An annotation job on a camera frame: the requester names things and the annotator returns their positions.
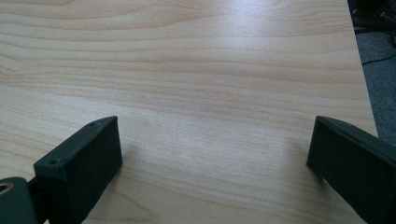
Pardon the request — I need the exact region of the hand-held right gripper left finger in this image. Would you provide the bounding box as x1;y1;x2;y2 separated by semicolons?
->
33;115;123;224

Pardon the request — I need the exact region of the dark equipment base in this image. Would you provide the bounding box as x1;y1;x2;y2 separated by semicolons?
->
346;0;396;32

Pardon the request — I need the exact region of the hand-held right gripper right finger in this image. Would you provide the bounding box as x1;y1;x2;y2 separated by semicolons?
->
305;115;396;224

